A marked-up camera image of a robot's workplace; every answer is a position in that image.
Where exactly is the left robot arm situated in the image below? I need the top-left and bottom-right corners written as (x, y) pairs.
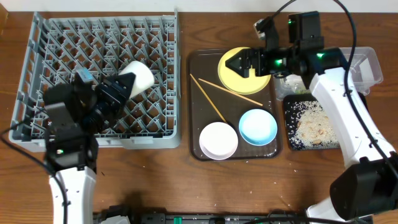
top-left (44, 73), bottom-right (136, 223)

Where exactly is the clear plastic bin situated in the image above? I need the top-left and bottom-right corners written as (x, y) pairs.
top-left (274, 47), bottom-right (384, 101)

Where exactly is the grey dish rack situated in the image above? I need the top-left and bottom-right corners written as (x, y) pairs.
top-left (9, 13), bottom-right (181, 152)

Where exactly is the light blue bowl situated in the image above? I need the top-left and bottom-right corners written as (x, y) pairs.
top-left (238, 109), bottom-right (278, 146)

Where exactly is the black waste tray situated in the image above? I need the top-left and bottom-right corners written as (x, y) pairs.
top-left (282, 91), bottom-right (371, 151)

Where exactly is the white napkin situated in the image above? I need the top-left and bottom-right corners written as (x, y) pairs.
top-left (282, 75), bottom-right (307, 93)

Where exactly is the white paper cup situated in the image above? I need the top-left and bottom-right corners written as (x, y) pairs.
top-left (119, 61), bottom-right (155, 99)

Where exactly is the rice food waste pile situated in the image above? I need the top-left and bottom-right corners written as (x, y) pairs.
top-left (287, 101), bottom-right (340, 147)

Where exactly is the yellow plate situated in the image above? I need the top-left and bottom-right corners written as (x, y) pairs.
top-left (218, 47), bottom-right (271, 95)

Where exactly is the white pink bowl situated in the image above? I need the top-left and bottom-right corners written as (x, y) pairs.
top-left (198, 122), bottom-right (239, 161)

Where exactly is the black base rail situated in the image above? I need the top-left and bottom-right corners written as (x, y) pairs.
top-left (93, 205), bottom-right (299, 224)

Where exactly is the dark brown serving tray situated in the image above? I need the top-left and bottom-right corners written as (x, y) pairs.
top-left (187, 48), bottom-right (282, 161)

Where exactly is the short wooden chopstick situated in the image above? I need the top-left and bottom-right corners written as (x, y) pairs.
top-left (190, 73), bottom-right (227, 123)

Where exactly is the long wooden chopstick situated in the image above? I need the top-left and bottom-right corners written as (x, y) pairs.
top-left (199, 78), bottom-right (263, 106)

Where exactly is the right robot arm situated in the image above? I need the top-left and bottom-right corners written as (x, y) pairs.
top-left (225, 11), bottom-right (397, 223)

